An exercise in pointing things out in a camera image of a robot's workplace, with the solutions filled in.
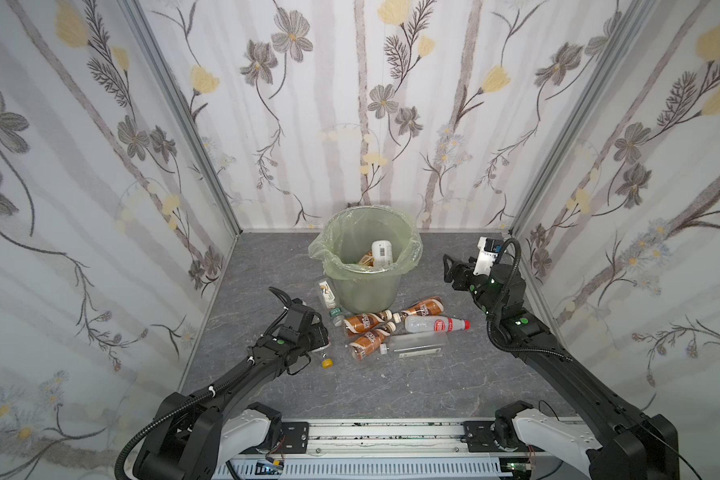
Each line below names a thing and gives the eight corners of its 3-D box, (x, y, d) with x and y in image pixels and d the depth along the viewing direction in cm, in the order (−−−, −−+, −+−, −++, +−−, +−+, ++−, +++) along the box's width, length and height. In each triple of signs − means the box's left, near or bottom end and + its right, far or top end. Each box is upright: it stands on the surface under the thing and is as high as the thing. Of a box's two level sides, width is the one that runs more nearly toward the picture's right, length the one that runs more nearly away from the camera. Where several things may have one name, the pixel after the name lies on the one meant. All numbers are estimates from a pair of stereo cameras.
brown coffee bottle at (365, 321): (349, 337, 91) (348, 332, 88) (344, 324, 94) (344, 318, 91) (392, 323, 94) (393, 318, 92) (387, 311, 97) (387, 305, 94)
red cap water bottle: (405, 335, 93) (407, 328, 89) (403, 320, 96) (405, 312, 92) (467, 335, 93) (471, 328, 89) (463, 320, 96) (467, 312, 93)
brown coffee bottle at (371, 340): (357, 362, 88) (357, 356, 83) (349, 351, 90) (348, 344, 86) (397, 333, 94) (398, 325, 90) (388, 323, 96) (390, 316, 92)
